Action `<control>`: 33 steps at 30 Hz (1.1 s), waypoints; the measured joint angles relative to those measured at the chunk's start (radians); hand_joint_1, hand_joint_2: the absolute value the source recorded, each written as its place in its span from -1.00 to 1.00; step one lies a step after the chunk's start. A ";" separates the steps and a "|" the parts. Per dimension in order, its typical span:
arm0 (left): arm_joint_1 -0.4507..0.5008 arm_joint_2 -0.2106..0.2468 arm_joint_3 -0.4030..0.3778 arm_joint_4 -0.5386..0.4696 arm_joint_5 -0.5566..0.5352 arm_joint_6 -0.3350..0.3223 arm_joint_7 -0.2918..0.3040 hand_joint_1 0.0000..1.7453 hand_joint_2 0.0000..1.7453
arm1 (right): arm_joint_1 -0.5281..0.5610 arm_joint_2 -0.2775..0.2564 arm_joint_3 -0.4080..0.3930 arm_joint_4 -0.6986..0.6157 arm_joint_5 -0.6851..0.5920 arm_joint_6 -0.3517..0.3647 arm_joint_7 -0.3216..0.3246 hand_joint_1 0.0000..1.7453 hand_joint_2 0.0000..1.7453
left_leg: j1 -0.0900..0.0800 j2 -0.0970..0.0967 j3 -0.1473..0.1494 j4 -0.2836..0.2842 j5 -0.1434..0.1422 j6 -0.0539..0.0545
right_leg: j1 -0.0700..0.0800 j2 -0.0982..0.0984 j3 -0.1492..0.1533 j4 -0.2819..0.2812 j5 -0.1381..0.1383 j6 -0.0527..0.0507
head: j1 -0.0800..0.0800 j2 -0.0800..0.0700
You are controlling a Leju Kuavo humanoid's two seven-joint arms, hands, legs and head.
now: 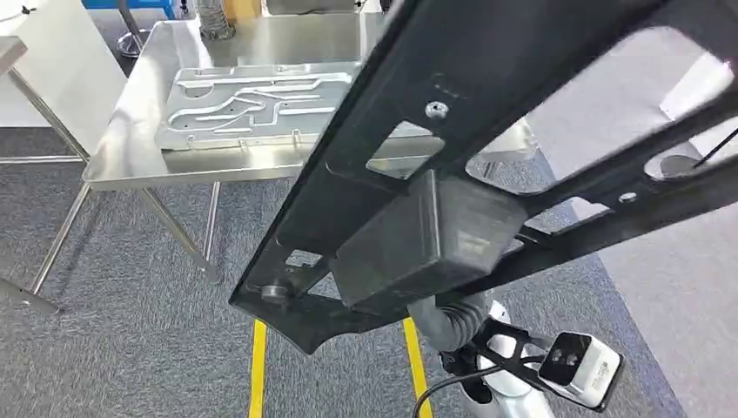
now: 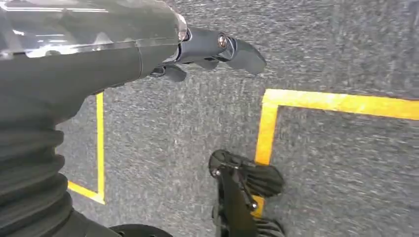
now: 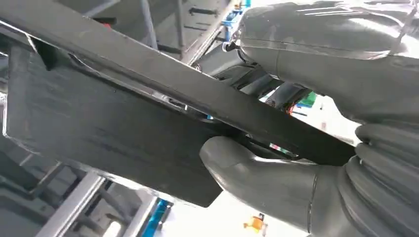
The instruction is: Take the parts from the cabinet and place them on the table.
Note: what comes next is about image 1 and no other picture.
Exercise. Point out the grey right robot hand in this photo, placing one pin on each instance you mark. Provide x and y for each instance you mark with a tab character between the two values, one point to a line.
421	242

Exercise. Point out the black licence plate frame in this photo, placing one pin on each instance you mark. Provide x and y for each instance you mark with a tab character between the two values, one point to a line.
403	69

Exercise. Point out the yellow floor tape line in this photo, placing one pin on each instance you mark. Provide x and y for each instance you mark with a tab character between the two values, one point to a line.
258	369
416	369

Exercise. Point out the stamped metal plate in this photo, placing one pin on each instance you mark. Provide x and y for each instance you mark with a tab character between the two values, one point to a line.
248	109

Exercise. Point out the steel table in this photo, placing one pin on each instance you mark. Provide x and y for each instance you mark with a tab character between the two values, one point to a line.
138	144

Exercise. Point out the steel stool base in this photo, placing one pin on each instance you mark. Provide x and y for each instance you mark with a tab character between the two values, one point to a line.
131	40

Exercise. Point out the white partition panel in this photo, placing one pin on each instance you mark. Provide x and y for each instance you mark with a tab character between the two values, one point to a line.
69	69

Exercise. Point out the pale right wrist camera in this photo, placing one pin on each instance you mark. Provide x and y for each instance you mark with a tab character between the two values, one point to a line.
582	366

